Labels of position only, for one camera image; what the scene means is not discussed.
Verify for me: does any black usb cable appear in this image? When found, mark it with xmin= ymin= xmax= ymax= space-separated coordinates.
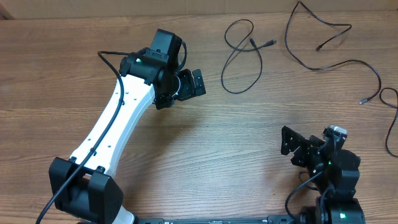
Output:
xmin=379 ymin=87 xmax=398 ymax=158
xmin=284 ymin=1 xmax=382 ymax=105
xmin=220 ymin=19 xmax=277 ymax=95

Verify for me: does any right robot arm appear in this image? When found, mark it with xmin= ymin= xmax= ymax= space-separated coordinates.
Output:
xmin=280 ymin=125 xmax=366 ymax=224

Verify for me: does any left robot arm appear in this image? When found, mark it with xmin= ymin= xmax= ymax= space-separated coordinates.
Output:
xmin=37 ymin=29 xmax=206 ymax=223

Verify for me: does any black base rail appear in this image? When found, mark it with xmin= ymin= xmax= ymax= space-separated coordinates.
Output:
xmin=132 ymin=215 xmax=296 ymax=224

